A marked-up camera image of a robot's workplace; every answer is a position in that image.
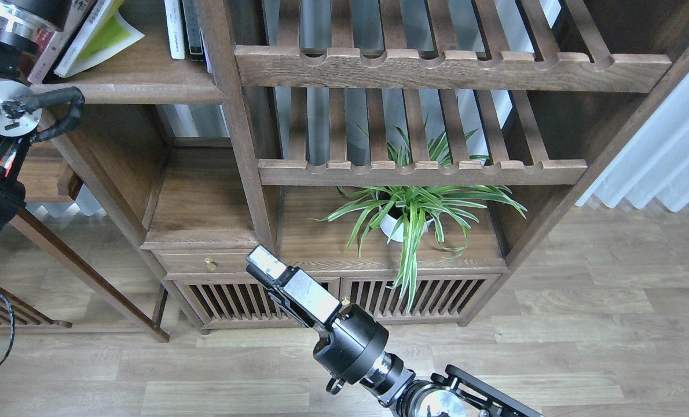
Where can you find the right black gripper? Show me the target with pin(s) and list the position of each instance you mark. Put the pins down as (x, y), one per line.
(351, 343)

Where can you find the yellow green cover book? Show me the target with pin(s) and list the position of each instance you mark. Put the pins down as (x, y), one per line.
(103, 34)

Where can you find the dark maroon book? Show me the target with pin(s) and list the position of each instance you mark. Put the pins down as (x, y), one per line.
(59, 41)

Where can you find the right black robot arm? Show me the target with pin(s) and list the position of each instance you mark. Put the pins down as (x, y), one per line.
(456, 393)

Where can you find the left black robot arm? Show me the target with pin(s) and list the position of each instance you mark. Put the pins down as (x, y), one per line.
(26, 117)

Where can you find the brass drawer knob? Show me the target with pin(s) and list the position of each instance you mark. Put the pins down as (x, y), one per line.
(210, 264)

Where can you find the white plant pot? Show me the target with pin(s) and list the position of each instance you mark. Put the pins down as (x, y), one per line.
(404, 225)

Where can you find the green spider plant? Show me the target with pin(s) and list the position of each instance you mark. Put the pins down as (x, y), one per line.
(412, 207)

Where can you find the dark wooden bookshelf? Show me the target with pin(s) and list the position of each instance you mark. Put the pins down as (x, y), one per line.
(194, 165)

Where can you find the white upright book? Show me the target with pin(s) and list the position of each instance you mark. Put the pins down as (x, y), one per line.
(175, 29)

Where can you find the dark upright book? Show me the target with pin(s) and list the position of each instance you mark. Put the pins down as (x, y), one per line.
(194, 39)

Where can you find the white curtain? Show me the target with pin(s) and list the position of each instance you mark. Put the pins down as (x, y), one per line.
(655, 163)

